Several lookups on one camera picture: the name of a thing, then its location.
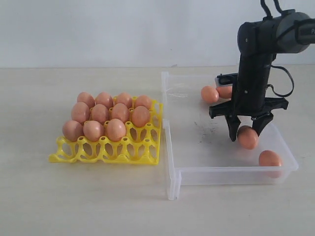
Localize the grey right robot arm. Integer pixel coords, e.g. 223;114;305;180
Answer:
209;9;315;141

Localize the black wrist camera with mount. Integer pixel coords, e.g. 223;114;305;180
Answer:
215;73;238;87

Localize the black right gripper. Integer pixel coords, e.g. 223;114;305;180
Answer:
209;54;288;142

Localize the yellow plastic egg tray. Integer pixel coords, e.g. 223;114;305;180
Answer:
49;100;163;165

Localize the brown egg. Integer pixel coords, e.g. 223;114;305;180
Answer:
134;95;152;110
91;104;109;125
95;91;114;109
237;125;258;150
71;102;90;124
83;120;104;142
216;86;232;99
63;120;84;142
131;106;150;127
115;92;132;109
77;91;95;108
258;150;283;167
201;86;219;104
111;103;129;123
105;118;126;142

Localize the clear plastic storage box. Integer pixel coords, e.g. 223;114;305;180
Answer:
161;72;298;200

